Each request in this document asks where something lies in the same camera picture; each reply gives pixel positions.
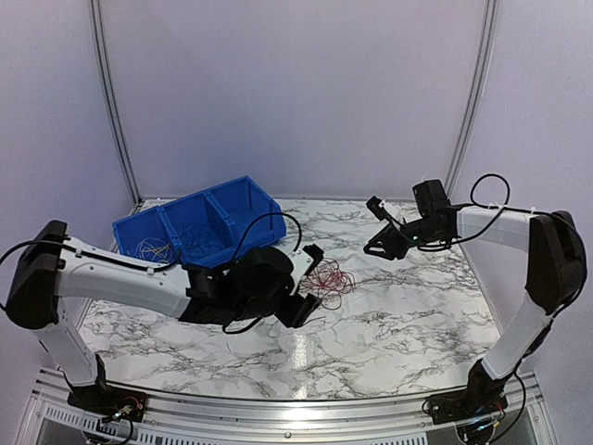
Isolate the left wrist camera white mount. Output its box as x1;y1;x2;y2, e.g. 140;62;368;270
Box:
288;244;324;295

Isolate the aluminium frame post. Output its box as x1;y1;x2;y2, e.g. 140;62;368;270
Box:
444;0;499;196
88;0;143;210

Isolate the left aluminium frame post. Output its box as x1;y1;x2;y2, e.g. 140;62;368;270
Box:
88;0;143;210

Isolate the blue three-compartment plastic bin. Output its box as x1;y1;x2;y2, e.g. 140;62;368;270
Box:
112;176;286;268

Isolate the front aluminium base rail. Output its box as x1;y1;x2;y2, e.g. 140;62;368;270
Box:
15;368;559;444

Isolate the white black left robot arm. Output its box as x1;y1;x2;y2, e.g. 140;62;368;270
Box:
4;221;323;424

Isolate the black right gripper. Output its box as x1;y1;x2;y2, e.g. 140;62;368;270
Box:
363;217;444;261

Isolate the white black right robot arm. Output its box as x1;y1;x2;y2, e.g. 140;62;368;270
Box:
363;173;588;429

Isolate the right aluminium frame post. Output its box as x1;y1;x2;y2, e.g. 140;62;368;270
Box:
444;0;499;196

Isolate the red wire bundle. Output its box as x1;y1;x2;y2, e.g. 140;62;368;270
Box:
300;259;358;311

